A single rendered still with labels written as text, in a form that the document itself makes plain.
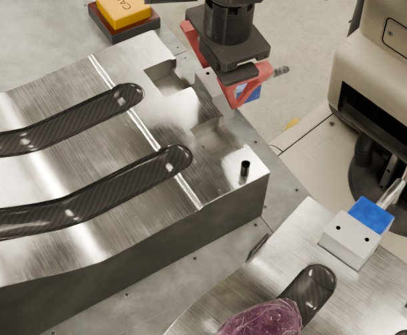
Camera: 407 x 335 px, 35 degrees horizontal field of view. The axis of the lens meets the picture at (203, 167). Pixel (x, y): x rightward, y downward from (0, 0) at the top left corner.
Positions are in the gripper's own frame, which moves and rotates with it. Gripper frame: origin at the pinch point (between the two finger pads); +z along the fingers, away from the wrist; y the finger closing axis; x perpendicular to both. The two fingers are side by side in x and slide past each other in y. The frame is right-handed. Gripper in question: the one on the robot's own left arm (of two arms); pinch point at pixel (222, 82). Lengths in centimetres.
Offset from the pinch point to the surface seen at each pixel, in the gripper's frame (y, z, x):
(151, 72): -2.5, -3.2, -8.7
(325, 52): -66, 85, 79
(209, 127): 8.1, -3.0, -6.2
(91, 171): 8.7, -3.6, -20.9
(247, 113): -54, 85, 44
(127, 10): -19.0, 1.2, -5.2
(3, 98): -5.5, -3.6, -26.3
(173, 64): -2.5, -3.3, -5.8
